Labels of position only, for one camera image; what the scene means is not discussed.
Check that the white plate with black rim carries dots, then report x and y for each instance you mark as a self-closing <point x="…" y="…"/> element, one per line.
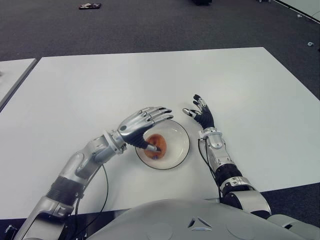
<point x="177" y="150"/>

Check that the black metal bracket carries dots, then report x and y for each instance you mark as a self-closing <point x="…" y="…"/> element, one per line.
<point x="10" y="230"/>

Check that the grey robot torso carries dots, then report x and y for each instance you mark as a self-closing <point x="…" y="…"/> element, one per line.
<point x="195" y="220"/>

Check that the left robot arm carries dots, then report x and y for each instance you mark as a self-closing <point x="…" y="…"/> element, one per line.
<point x="72" y="170"/>

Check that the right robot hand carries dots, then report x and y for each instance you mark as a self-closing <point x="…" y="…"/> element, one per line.
<point x="206" y="117"/>

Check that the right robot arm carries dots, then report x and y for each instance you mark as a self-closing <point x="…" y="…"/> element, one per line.
<point x="217" y="150"/>

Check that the red-yellow apple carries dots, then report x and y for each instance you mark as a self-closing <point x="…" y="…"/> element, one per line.
<point x="160" y="142"/>

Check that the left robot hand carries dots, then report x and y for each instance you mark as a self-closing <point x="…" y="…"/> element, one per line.
<point x="132" y="127"/>

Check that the small white floor object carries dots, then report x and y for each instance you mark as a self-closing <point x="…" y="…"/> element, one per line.
<point x="310" y="44"/>

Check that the neighbouring white table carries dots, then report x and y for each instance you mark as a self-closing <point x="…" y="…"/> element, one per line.
<point x="12" y="75"/>

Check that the dark flat object on floor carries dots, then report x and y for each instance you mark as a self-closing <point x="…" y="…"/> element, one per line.
<point x="90" y="6"/>

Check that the black chair base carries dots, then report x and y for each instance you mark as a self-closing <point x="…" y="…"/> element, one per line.
<point x="201" y="1"/>

